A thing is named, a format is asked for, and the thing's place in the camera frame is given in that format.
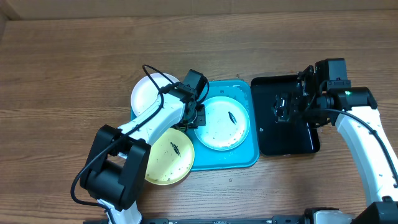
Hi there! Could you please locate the light blue plate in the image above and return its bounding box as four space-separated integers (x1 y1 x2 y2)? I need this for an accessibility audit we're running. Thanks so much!
195 96 250 151

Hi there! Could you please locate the dark green sponge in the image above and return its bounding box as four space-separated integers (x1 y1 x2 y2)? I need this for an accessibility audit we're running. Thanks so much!
274 93 289 122

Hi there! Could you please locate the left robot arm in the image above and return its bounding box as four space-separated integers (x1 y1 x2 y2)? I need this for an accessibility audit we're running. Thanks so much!
70 90 200 223

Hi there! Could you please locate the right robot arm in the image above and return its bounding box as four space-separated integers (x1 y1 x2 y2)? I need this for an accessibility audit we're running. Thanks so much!
273 87 397 223

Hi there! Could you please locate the black plastic tray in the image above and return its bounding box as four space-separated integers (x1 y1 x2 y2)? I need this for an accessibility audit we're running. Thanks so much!
251 75 320 156

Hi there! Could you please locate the white plate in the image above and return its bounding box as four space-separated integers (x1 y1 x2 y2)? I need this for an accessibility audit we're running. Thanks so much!
131 73 179 116

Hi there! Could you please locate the yellow plate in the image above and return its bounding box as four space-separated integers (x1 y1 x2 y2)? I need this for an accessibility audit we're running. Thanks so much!
145 128 195 185

